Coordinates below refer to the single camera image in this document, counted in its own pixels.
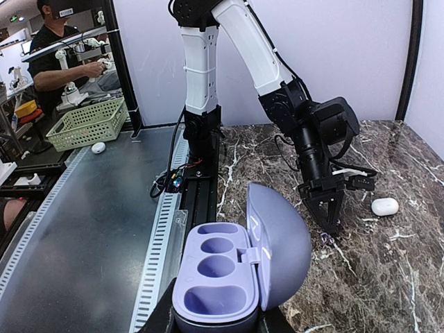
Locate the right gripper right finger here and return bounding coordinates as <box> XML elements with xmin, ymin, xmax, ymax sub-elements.
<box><xmin>256</xmin><ymin>307</ymin><xmax>296</xmax><ymax>333</ymax></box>

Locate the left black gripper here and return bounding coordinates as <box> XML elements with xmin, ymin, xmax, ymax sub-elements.
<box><xmin>298</xmin><ymin>174</ymin><xmax>345</xmax><ymax>234</ymax></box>

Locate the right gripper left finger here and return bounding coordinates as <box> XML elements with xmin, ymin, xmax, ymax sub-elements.
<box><xmin>138</xmin><ymin>278</ymin><xmax>179</xmax><ymax>333</ymax></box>

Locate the white earbud charging case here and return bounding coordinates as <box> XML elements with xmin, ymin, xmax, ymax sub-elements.
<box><xmin>371</xmin><ymin>198</ymin><xmax>400</xmax><ymax>216</ymax></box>

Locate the purple grey earbud case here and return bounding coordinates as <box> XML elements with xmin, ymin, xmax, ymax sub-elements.
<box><xmin>172</xmin><ymin>183</ymin><xmax>311</xmax><ymax>332</ymax></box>

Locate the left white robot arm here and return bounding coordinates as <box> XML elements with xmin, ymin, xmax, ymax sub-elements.
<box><xmin>169</xmin><ymin>1</ymin><xmax>360</xmax><ymax>234</ymax></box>

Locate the white case on bench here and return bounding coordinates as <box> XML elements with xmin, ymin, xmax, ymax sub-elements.
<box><xmin>91</xmin><ymin>142</ymin><xmax>106</xmax><ymax>155</ymax></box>

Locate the purple earbud near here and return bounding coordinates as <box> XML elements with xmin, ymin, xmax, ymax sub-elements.
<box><xmin>320</xmin><ymin>232</ymin><xmax>335</xmax><ymax>246</ymax></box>

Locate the green plastic basket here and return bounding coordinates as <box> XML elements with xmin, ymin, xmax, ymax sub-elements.
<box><xmin>46</xmin><ymin>98</ymin><xmax>128</xmax><ymax>152</ymax></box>

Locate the person in black shirt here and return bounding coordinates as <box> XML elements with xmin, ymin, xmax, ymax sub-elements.
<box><xmin>26</xmin><ymin>0</ymin><xmax>121</xmax><ymax>112</ymax></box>

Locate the white slotted cable duct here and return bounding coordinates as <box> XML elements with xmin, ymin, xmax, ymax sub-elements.
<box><xmin>1</xmin><ymin>127</ymin><xmax>188</xmax><ymax>332</ymax></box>

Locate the black front rail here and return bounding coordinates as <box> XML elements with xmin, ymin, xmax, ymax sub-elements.
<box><xmin>180</xmin><ymin>128</ymin><xmax>223</xmax><ymax>230</ymax></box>

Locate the left black frame post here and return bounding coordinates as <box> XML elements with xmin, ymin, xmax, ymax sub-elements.
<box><xmin>395</xmin><ymin>0</ymin><xmax>425</xmax><ymax>121</ymax></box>

